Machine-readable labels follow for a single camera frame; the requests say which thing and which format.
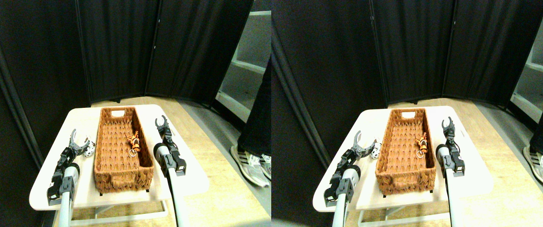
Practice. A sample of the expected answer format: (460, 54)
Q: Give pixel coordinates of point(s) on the low white table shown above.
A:
(77, 118)
(361, 120)

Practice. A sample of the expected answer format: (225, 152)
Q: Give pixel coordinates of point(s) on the brown wicker basket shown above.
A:
(410, 178)
(127, 177)

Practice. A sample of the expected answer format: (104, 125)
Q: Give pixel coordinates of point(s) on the grey curtain stand pole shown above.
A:
(299, 101)
(10, 84)

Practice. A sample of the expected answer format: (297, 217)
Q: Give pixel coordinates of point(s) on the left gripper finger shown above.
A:
(73, 141)
(367, 150)
(82, 148)
(357, 142)

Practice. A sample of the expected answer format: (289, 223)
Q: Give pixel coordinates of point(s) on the white black-spotted toy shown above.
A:
(90, 149)
(376, 150)

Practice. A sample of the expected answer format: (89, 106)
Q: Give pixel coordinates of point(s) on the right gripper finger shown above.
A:
(445, 127)
(167, 125)
(452, 126)
(159, 126)

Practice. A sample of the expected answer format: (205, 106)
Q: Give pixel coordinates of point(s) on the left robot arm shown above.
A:
(340, 213)
(65, 208)

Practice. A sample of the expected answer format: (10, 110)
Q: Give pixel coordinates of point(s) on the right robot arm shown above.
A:
(176, 203)
(451, 203)

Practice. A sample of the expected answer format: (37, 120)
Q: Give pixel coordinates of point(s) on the orange tiger toy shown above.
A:
(134, 139)
(422, 140)

